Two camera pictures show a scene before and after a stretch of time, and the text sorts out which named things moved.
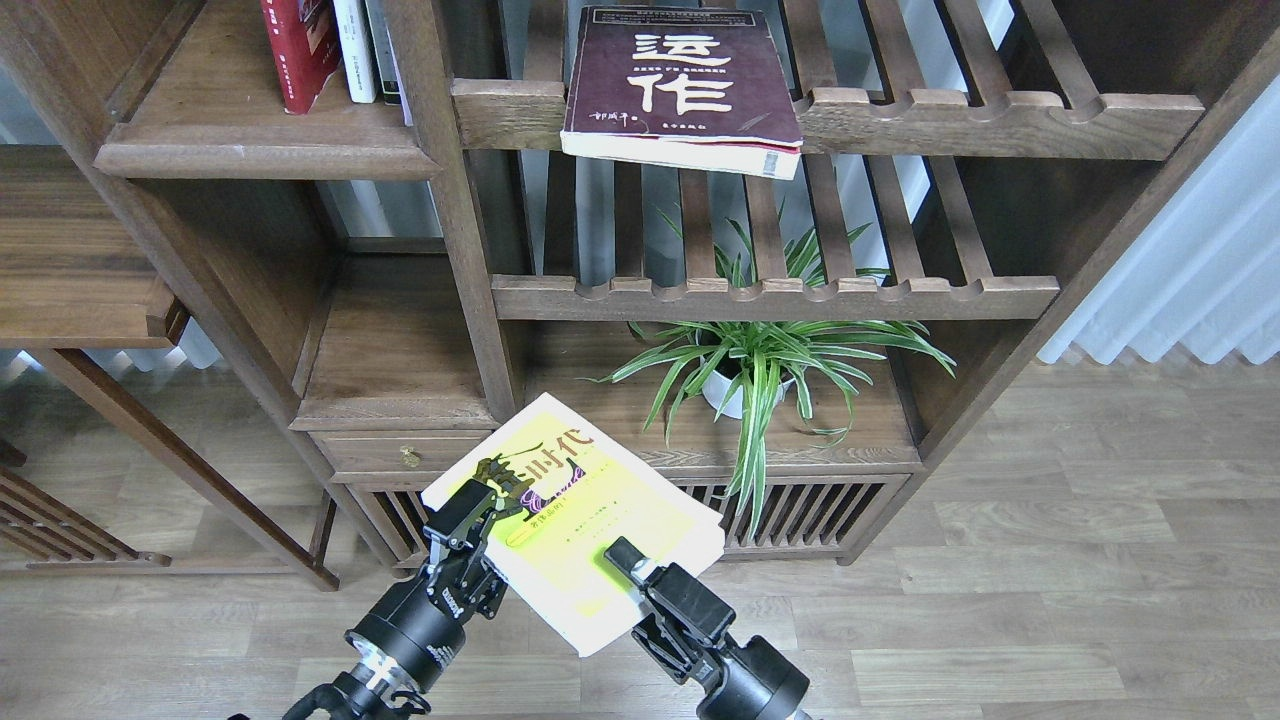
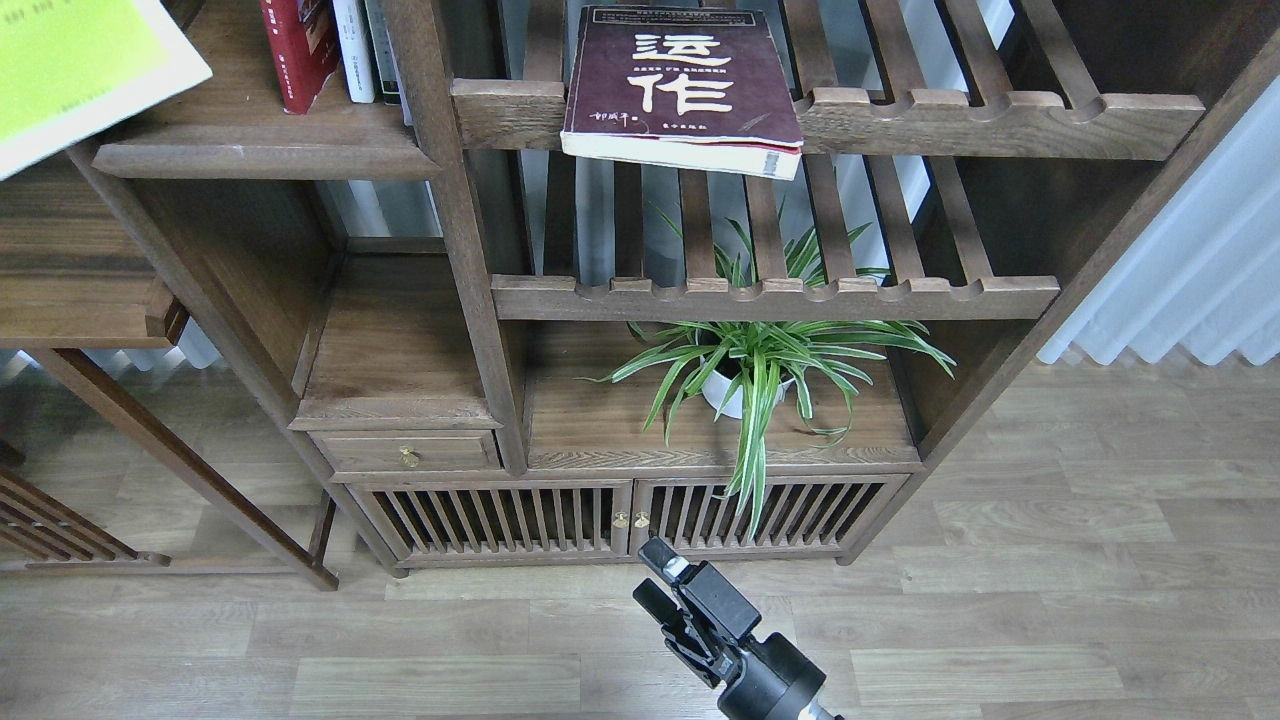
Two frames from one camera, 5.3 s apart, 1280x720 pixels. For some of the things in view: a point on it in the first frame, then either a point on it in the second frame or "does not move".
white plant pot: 725,396 does not move
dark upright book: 383,51 does not move
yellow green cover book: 585,492 -> 72,68
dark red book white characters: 681,88 does not move
